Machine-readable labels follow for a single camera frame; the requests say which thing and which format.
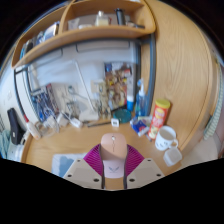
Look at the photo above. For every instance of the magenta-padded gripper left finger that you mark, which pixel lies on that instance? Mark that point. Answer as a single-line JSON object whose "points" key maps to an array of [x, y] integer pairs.
{"points": [[92, 160]]}

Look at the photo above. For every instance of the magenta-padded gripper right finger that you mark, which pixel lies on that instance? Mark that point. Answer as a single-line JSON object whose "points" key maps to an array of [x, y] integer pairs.
{"points": [[135, 160]]}

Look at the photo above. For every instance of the pink computer mouse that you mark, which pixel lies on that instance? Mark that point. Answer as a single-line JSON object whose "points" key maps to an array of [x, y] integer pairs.
{"points": [[113, 150]]}

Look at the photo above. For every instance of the pale blue patterned mouse pad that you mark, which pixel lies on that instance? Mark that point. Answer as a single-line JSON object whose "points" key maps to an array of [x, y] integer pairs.
{"points": [[61, 161]]}

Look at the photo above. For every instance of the blue tissue packet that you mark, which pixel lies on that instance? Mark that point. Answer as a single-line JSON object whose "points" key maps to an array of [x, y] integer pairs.
{"points": [[140, 127]]}

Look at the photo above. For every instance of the black pen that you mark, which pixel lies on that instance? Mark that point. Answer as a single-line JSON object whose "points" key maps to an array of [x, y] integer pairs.
{"points": [[99, 124]]}

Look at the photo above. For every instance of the white printed mug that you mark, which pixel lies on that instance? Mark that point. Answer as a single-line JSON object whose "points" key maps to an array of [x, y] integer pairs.
{"points": [[165, 138]]}

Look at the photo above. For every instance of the clear plastic container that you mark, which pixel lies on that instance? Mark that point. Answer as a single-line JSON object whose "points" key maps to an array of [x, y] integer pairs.
{"points": [[172, 156]]}

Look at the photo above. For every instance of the white power strip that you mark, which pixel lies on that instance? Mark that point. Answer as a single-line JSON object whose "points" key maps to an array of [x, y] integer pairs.
{"points": [[76, 122]]}

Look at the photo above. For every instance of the small white cube clock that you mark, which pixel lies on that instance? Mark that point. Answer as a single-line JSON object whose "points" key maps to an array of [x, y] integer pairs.
{"points": [[115, 122]]}

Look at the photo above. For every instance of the white desk lamp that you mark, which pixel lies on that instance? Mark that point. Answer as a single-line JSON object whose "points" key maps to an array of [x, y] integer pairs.
{"points": [[89, 115]]}

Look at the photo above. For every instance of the teal round dish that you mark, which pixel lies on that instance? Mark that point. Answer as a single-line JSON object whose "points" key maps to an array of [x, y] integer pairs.
{"points": [[124, 115]]}

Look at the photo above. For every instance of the red chip can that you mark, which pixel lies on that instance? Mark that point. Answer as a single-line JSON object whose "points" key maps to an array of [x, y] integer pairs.
{"points": [[158, 120]]}

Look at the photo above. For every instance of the blue spray bottle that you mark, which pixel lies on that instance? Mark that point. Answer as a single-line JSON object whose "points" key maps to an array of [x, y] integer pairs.
{"points": [[141, 103]]}

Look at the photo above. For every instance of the wooden robot figure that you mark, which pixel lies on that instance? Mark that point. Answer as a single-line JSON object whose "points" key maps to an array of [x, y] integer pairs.
{"points": [[101, 103]]}

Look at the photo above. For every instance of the blue model kit box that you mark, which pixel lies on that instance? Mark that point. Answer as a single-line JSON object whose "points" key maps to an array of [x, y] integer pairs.
{"points": [[45, 103]]}

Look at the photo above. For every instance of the white patterned bed sheet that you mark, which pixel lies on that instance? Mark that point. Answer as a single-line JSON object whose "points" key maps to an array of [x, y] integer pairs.
{"points": [[15, 152]]}

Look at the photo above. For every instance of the colourful picture card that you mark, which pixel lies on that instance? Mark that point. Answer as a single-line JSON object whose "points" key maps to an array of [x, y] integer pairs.
{"points": [[118, 83]]}

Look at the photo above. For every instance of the black bag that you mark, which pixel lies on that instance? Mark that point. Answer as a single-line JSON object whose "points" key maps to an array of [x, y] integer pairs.
{"points": [[15, 126]]}

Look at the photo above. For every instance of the green blanket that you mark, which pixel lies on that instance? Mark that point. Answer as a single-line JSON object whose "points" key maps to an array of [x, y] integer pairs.
{"points": [[4, 143]]}

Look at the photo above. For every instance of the green striped cloth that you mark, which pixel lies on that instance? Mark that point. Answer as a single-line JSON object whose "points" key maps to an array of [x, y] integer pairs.
{"points": [[215, 110]]}

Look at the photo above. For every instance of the wooden shelf unit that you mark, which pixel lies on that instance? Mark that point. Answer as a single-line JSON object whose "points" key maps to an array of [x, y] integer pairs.
{"points": [[100, 33]]}

